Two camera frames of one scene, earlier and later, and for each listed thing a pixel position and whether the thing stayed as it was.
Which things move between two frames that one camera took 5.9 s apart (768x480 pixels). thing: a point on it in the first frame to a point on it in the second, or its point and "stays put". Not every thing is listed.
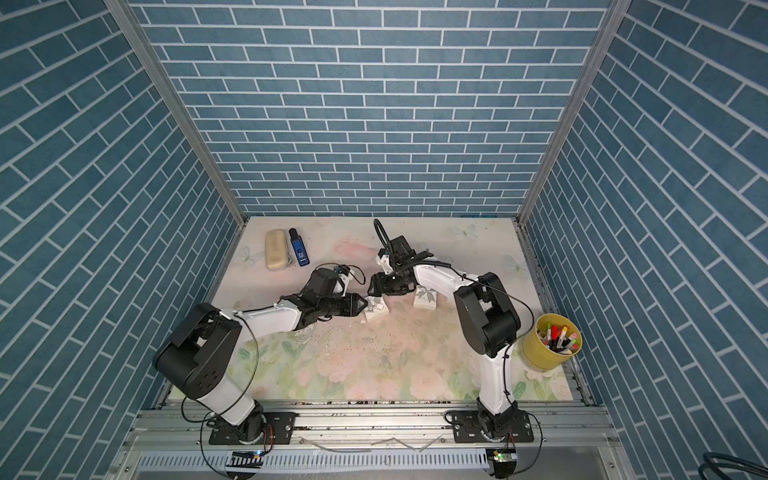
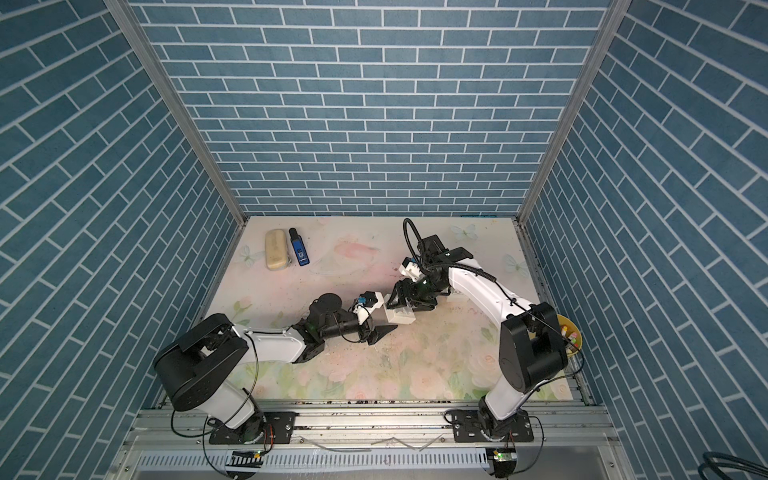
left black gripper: x=351 y=305 to x=375 y=335
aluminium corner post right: x=616 y=14 stays put
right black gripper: x=381 y=285 to x=411 y=296
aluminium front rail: x=376 y=443 stays put
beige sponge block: x=276 y=249 stays put
